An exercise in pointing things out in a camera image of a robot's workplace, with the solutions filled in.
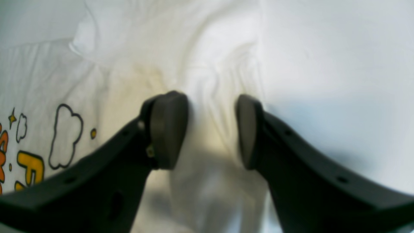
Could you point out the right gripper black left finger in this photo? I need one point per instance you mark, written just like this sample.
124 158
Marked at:
101 193

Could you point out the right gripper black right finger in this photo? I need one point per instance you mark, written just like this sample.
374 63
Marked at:
311 192

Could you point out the white printed T-shirt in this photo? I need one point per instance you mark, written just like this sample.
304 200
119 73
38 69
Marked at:
73 72

